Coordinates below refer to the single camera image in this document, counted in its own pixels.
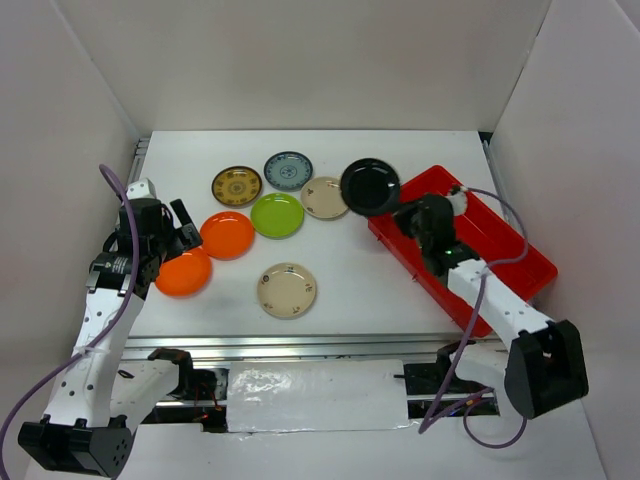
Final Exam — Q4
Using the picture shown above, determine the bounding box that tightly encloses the white foil-taped panel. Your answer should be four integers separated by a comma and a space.
226, 360, 409, 433

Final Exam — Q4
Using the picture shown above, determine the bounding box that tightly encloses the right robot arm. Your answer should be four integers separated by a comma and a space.
392, 187, 589, 420

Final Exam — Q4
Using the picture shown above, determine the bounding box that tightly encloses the yellow patterned plate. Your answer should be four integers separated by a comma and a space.
211, 166, 263, 208

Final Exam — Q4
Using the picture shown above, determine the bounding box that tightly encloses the black plate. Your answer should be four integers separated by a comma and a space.
340, 158, 401, 218

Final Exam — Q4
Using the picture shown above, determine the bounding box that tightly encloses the aluminium rail frame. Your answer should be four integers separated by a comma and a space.
127, 131, 494, 361

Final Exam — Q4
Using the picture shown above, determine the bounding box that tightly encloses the orange plate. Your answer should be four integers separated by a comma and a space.
200, 211, 255, 260
155, 248, 213, 297

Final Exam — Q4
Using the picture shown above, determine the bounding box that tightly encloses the beige floral plate back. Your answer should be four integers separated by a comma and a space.
300, 176, 348, 220

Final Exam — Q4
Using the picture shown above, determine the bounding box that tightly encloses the green plate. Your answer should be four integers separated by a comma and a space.
250, 193, 305, 239

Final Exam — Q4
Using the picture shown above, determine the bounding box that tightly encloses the red plastic bin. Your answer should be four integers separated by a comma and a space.
368, 165, 558, 329

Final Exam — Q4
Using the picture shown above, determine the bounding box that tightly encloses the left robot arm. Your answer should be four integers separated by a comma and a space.
18, 178, 202, 479

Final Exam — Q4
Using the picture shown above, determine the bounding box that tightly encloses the blue patterned plate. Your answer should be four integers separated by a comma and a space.
263, 151, 314, 192

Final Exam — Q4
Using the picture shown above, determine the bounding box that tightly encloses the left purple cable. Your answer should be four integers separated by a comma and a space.
0, 163, 143, 451

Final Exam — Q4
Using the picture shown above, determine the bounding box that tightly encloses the beige floral plate front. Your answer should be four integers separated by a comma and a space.
256, 262, 318, 320

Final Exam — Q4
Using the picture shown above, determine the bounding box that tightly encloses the beige floral plate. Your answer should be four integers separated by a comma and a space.
256, 262, 318, 320
300, 176, 348, 220

